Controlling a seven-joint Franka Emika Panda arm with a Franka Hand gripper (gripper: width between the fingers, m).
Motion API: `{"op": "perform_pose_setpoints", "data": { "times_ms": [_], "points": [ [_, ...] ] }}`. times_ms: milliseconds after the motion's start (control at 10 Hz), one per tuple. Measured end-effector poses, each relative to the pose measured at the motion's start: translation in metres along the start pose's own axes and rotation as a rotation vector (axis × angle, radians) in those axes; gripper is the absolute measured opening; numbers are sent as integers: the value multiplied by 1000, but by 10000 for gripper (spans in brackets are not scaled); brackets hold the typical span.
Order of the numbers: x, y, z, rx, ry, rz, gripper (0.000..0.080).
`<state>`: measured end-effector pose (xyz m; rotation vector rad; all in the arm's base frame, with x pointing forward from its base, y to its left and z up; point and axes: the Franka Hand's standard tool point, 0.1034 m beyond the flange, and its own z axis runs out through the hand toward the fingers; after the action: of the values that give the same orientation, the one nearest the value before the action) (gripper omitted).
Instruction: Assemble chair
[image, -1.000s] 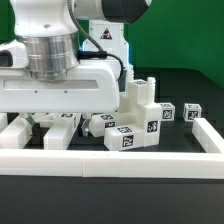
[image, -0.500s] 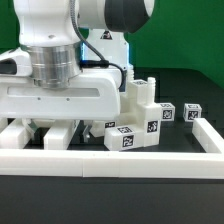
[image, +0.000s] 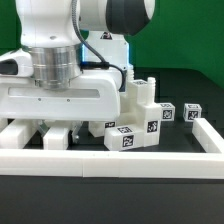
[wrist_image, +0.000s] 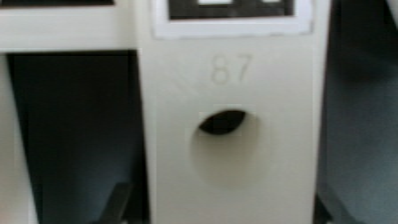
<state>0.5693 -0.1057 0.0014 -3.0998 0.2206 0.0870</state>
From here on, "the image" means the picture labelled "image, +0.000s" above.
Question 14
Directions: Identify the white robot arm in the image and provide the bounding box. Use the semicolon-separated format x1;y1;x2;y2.
0;0;155;121

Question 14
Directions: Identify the white chair seat part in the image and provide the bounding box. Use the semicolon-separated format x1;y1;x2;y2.
117;77;162;147

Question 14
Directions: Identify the white U-shaped fence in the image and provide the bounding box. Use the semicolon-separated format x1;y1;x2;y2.
0;117;224;178

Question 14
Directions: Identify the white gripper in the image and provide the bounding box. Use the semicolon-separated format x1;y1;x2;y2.
0;50;121;144

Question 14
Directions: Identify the white chair back part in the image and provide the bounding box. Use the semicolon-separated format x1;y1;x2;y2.
0;119;71;150

